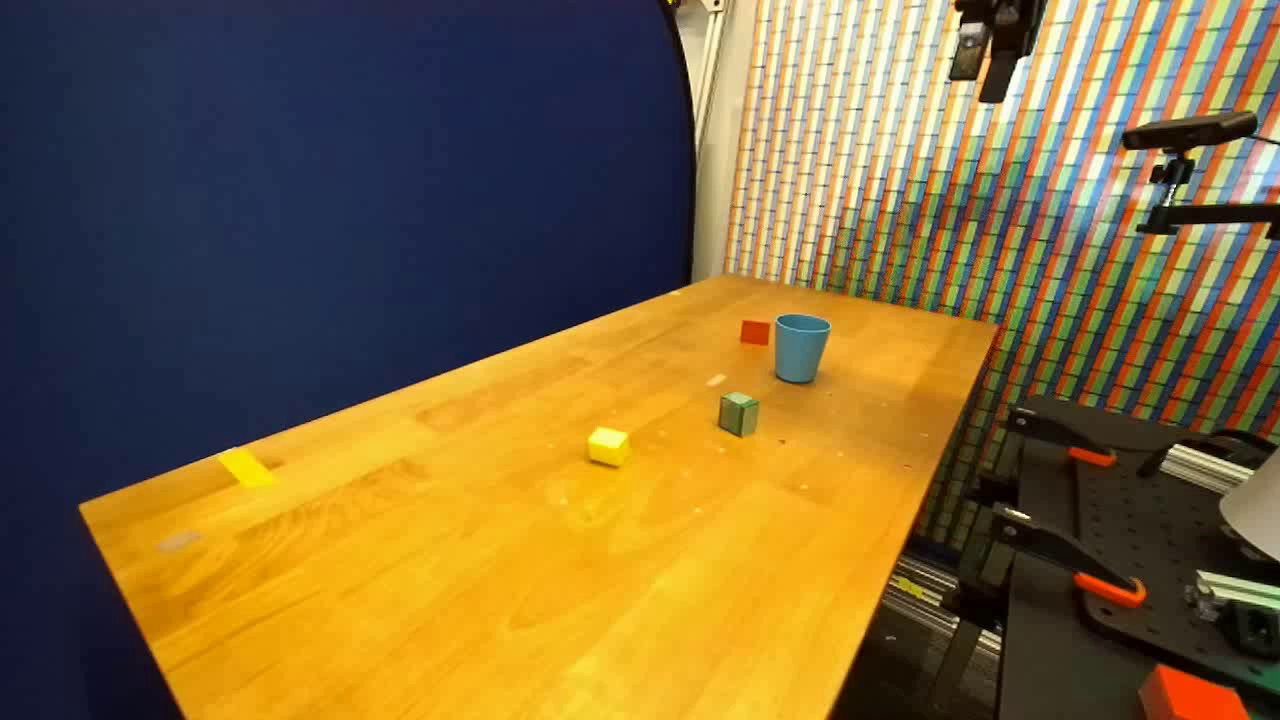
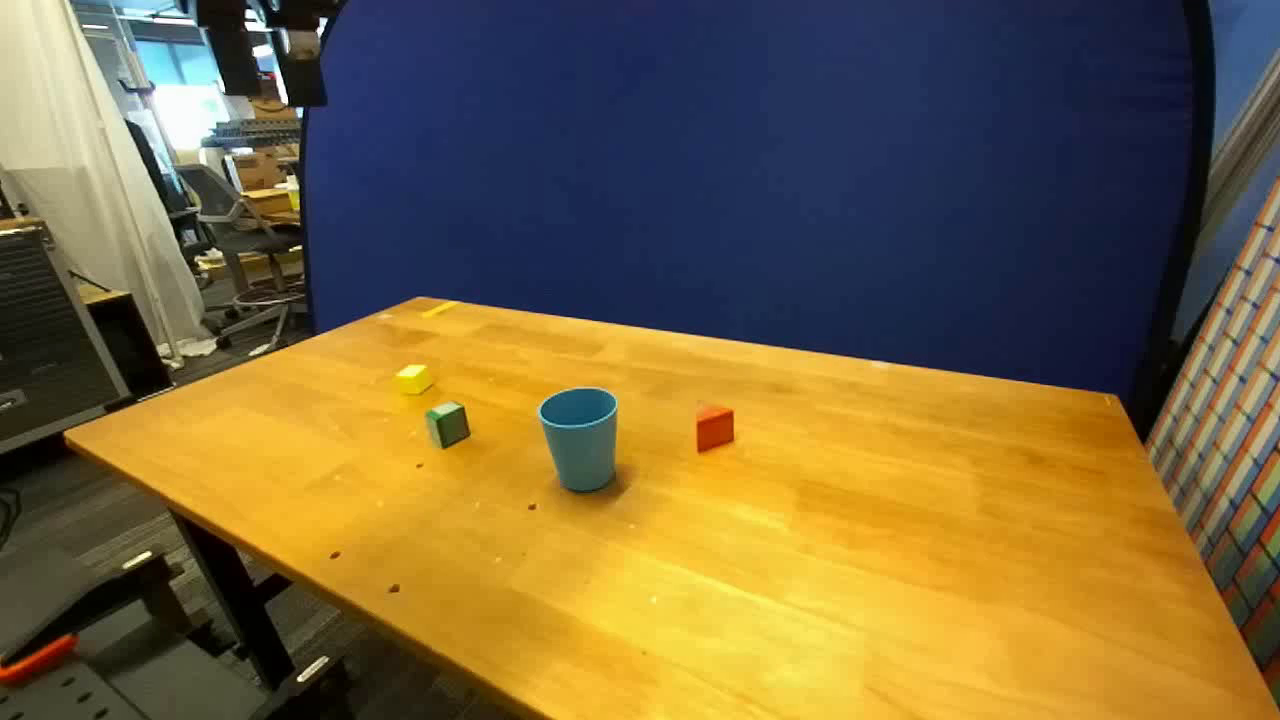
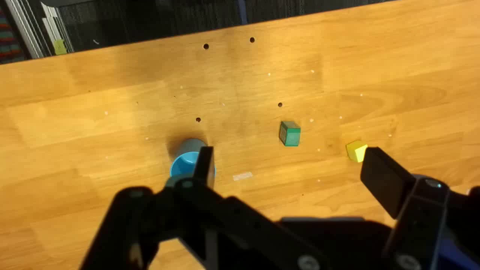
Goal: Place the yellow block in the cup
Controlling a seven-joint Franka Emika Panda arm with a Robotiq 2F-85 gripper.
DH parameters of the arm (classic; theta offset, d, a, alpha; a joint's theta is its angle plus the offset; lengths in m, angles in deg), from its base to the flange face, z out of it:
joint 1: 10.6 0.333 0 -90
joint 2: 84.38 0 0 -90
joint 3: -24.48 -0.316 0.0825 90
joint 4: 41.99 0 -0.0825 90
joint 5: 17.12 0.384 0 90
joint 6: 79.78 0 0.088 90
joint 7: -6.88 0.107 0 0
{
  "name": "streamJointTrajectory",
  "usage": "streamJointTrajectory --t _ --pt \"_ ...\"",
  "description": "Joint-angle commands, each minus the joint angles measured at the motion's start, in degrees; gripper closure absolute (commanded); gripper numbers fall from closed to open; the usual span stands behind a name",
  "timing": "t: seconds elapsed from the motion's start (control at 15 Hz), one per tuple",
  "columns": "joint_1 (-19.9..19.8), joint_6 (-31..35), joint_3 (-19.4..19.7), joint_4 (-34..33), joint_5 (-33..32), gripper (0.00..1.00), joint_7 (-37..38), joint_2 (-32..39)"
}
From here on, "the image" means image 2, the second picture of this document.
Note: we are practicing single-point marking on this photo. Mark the colourful patterned panel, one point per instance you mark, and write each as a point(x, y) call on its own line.
point(1235, 442)

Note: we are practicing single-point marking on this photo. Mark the grey office chair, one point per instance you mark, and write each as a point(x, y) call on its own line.
point(243, 255)

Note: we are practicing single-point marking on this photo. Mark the yellow block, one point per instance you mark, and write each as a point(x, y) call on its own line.
point(414, 376)

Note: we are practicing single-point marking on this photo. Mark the blue fabric backdrop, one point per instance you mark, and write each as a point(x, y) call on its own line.
point(745, 172)

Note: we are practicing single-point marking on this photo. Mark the black table leg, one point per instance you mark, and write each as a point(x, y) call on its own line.
point(243, 602)

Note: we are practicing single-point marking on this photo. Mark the red block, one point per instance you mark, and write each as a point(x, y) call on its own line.
point(714, 428)

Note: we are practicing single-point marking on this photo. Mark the green block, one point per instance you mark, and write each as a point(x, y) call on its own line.
point(450, 427)

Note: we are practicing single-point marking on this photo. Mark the white curtain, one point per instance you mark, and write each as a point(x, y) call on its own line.
point(82, 146)

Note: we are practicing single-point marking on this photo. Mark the person in dark clothes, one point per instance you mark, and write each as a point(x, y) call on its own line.
point(275, 44)

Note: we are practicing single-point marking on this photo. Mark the black equipment case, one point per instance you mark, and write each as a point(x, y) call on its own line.
point(45, 332)

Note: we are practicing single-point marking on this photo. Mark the blue plastic cup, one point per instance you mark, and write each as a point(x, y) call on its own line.
point(576, 442)

